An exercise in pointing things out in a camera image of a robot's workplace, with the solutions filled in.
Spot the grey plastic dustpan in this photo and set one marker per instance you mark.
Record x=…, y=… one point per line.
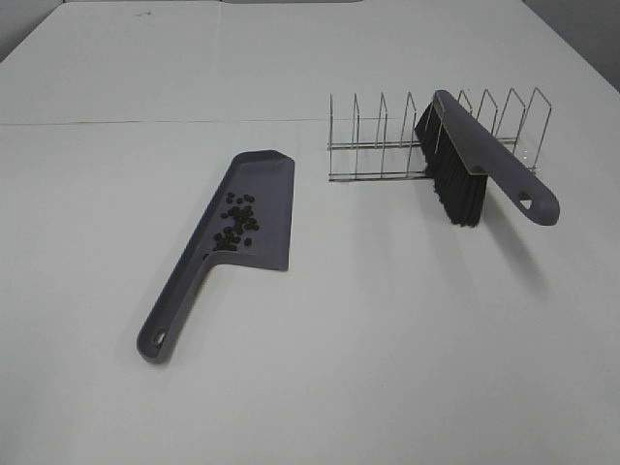
x=269, y=175

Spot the grey brush black bristles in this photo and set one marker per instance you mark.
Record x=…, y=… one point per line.
x=461, y=156

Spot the pile of coffee beans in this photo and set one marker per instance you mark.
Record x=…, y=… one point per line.
x=240, y=222

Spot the metal wire rack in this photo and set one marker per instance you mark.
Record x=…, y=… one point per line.
x=385, y=146

